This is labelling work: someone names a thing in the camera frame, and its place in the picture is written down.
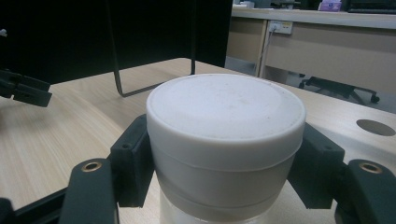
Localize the white socket cable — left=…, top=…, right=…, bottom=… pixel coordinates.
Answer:
left=257, top=28, right=276, bottom=77

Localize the black curtain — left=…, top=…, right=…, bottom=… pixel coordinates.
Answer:
left=0, top=0, right=233, bottom=86

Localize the black office chair base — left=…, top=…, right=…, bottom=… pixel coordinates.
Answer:
left=298, top=74, right=381, bottom=105

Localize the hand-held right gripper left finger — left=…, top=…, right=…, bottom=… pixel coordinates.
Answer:
left=109, top=114, right=156, bottom=208

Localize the white jar with white lid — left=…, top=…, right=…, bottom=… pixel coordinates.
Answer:
left=146, top=73, right=307, bottom=224

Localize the purple tissue pack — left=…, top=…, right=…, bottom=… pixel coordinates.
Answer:
left=318, top=0, right=343, bottom=13

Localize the black metal-legged shelf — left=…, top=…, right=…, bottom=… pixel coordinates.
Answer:
left=104, top=0, right=197, bottom=98

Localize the white wall socket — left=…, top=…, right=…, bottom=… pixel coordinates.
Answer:
left=268, top=20, right=294, bottom=35

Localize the beige office desk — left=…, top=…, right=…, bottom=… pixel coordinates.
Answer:
left=224, top=7, right=396, bottom=95

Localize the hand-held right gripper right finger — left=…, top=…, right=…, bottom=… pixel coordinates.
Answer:
left=287, top=122, right=346, bottom=210

